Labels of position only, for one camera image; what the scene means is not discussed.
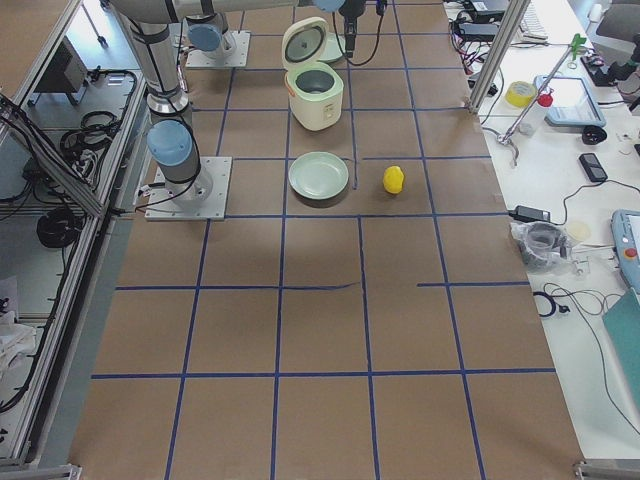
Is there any black power adapter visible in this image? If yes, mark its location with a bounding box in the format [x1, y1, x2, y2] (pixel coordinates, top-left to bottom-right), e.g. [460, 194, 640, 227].
[508, 205, 551, 223]

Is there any far mint green plate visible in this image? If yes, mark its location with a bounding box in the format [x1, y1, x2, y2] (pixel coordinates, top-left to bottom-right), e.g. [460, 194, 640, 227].
[319, 33, 345, 64]

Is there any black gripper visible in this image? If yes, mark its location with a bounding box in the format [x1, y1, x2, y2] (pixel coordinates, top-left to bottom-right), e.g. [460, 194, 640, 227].
[339, 0, 365, 54]

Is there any mint green plate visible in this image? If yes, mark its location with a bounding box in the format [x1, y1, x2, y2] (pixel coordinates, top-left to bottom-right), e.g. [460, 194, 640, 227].
[319, 33, 345, 64]
[288, 151, 349, 200]

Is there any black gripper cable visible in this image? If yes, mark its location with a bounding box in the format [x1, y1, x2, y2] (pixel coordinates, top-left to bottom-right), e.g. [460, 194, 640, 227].
[333, 0, 389, 67]

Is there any bagged black cable coil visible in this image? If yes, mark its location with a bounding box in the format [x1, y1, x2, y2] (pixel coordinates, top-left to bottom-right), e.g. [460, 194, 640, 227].
[509, 221, 573, 273]

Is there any cream white rice cooker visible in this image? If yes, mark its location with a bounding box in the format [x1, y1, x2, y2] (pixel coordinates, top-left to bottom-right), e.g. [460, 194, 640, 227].
[281, 17, 344, 131]

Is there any metal clamp stand rod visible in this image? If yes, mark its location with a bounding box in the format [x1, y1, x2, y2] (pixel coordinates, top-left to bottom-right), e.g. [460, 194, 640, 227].
[496, 33, 587, 167]

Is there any aluminium frame post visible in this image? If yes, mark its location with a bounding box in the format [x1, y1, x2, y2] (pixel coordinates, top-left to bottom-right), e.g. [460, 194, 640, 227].
[467, 0, 530, 113]

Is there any black smartphone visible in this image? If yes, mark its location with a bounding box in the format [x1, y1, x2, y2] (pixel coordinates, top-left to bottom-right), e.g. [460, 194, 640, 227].
[579, 153, 608, 183]

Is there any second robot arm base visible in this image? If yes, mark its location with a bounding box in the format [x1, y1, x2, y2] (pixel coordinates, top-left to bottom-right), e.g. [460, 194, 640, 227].
[186, 13, 236, 59]

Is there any blue teach pendant tablet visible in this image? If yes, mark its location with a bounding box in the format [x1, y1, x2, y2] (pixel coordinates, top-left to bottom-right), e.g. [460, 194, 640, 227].
[533, 76, 606, 127]

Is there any teal box corner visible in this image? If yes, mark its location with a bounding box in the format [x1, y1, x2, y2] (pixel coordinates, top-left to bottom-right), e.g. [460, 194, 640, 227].
[603, 288, 640, 405]

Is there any black coiled cable floor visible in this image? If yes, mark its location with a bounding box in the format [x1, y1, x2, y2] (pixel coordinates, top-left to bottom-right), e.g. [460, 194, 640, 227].
[36, 207, 83, 248]

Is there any yellow tape roll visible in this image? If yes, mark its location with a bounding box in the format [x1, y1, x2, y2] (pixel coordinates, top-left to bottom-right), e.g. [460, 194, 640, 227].
[505, 81, 538, 108]

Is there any yellow toy fruit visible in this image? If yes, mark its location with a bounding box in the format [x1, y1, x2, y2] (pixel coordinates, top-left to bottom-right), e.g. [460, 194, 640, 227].
[382, 165, 405, 195]

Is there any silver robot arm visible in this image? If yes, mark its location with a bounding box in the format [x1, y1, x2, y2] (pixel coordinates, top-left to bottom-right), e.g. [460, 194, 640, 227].
[111, 1, 365, 205]

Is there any near mint green plate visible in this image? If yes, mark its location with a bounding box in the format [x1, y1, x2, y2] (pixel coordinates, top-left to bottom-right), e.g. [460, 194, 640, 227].
[288, 151, 349, 200]

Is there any white keyboard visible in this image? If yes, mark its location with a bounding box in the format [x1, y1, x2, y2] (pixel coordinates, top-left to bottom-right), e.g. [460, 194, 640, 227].
[518, 1, 548, 43]

